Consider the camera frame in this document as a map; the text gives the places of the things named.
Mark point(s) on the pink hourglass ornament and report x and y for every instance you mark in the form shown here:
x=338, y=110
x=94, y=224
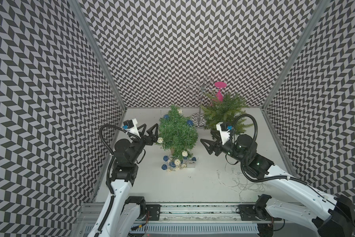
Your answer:
x=220, y=86

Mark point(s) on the clear battery box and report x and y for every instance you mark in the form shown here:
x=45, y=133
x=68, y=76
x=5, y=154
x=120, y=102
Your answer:
x=191, y=164

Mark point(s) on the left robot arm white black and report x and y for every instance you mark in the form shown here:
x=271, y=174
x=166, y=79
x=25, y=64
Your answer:
x=120, y=210

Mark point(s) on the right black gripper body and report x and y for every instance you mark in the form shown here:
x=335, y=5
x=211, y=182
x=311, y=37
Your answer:
x=227, y=148

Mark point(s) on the chrome jewelry stand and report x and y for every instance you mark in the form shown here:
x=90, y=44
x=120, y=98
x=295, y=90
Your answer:
x=203, y=85

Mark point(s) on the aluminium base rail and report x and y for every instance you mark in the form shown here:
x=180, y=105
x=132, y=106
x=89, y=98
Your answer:
x=211, y=220

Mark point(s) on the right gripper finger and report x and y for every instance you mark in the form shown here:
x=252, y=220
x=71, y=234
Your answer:
x=209, y=145
x=216, y=136

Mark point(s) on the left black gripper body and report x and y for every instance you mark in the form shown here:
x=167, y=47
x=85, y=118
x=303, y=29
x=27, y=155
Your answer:
x=138, y=144

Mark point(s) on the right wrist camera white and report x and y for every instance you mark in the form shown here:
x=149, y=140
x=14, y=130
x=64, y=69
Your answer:
x=225, y=130

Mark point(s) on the thin wire fairy light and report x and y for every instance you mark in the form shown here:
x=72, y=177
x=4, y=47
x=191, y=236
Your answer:
x=236, y=182

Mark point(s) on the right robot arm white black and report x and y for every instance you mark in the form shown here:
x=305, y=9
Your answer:
x=328, y=215

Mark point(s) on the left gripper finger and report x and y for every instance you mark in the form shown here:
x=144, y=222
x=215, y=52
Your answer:
x=141, y=130
x=152, y=136

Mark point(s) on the dark green christmas tree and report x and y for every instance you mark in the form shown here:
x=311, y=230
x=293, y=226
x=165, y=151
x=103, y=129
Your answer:
x=177, y=131

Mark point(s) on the light green fern tree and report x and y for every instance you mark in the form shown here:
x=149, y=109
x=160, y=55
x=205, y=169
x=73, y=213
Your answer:
x=226, y=111

